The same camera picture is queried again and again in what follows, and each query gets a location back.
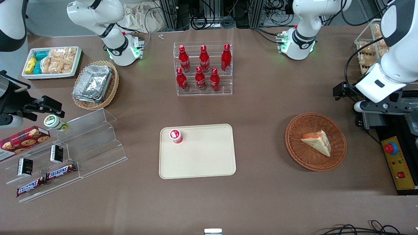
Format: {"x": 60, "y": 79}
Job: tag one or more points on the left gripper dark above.
{"x": 346, "y": 90}

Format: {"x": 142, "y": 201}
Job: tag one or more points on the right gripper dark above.
{"x": 13, "y": 99}

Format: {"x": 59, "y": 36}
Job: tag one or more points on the triangle sandwich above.
{"x": 318, "y": 143}

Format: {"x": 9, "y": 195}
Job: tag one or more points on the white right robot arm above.
{"x": 107, "y": 29}

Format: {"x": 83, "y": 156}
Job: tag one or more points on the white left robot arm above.
{"x": 396, "y": 62}

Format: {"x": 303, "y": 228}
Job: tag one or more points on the white rectangular snack tray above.
{"x": 27, "y": 75}

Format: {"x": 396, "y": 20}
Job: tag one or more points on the oval light wicker basket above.
{"x": 111, "y": 91}

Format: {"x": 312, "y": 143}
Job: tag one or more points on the round brown wicker basket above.
{"x": 298, "y": 147}

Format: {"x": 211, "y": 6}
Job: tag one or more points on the beige plastic tray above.
{"x": 202, "y": 156}

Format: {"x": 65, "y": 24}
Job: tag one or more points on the green lid white cup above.
{"x": 52, "y": 121}

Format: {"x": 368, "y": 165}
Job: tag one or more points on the clear pastry bag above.
{"x": 366, "y": 48}
{"x": 365, "y": 63}

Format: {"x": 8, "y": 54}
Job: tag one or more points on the clear rice cracker bag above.
{"x": 46, "y": 65}
{"x": 56, "y": 65}
{"x": 57, "y": 53}
{"x": 70, "y": 60}

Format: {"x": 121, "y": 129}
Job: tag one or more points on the red plaid cookie box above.
{"x": 23, "y": 140}

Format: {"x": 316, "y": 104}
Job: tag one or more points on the teal snack packet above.
{"x": 37, "y": 67}
{"x": 41, "y": 54}

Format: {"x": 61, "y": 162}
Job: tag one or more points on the small black carton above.
{"x": 24, "y": 167}
{"x": 56, "y": 154}

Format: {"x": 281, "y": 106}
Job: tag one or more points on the stacked aluminium foil trays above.
{"x": 93, "y": 83}

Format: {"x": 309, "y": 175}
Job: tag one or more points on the yellow snack packet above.
{"x": 30, "y": 65}

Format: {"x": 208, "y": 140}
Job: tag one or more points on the empty clear acrylic step shelf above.
{"x": 98, "y": 143}

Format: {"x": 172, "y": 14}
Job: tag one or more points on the stocked clear acrylic step shelf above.
{"x": 42, "y": 169}

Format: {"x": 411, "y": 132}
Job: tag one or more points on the Snickers chocolate bar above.
{"x": 62, "y": 171}
{"x": 30, "y": 187}

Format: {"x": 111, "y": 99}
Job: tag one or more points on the yellow emergency stop control box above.
{"x": 400, "y": 166}

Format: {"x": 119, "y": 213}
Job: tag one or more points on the clear acrylic bottle rack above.
{"x": 225, "y": 85}

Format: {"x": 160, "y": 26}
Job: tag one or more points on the red cola bottle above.
{"x": 200, "y": 80}
{"x": 226, "y": 58}
{"x": 214, "y": 81}
{"x": 184, "y": 60}
{"x": 204, "y": 60}
{"x": 181, "y": 81}

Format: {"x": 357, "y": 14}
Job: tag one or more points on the red lid yogurt cup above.
{"x": 175, "y": 135}

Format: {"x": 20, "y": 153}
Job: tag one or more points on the crumpled white plastic bag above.
{"x": 140, "y": 16}

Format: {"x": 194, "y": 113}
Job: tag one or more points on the small silver edge clip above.
{"x": 213, "y": 231}

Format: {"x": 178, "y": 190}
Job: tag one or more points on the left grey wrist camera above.
{"x": 358, "y": 106}

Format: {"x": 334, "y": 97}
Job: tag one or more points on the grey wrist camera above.
{"x": 358, "y": 106}
{"x": 11, "y": 121}

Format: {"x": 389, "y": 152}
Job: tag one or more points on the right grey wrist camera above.
{"x": 11, "y": 121}

